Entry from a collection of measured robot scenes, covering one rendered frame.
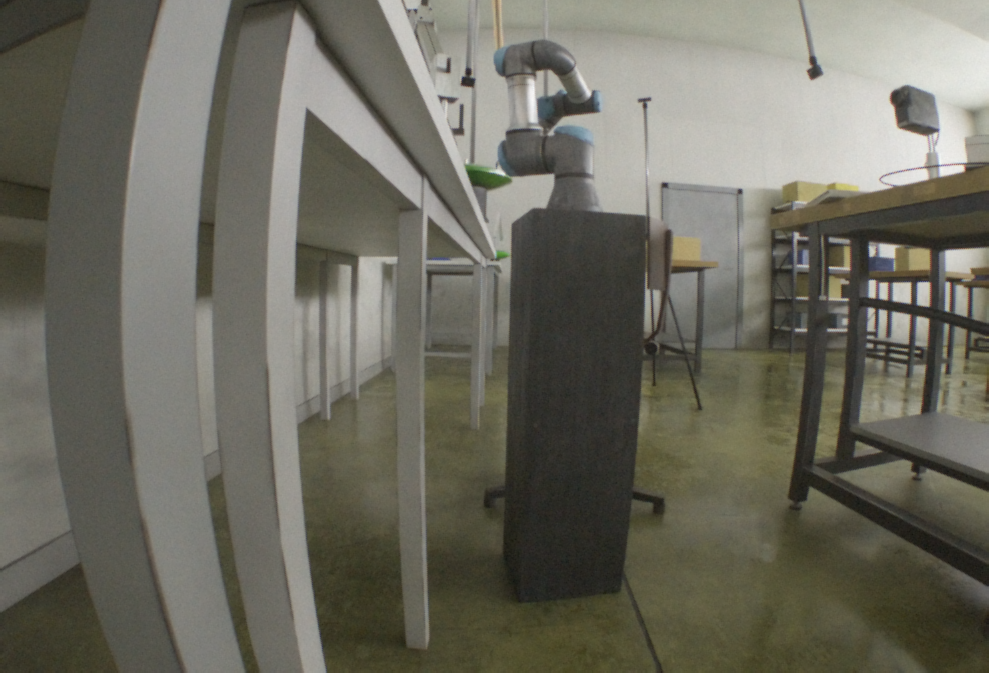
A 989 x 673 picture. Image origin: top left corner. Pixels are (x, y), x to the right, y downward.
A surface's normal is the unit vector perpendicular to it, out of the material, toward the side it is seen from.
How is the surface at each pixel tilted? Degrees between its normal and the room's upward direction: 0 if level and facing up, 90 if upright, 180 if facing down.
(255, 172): 90
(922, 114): 90
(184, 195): 90
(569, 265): 90
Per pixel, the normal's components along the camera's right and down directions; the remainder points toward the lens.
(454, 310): -0.03, 0.02
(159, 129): 1.00, 0.02
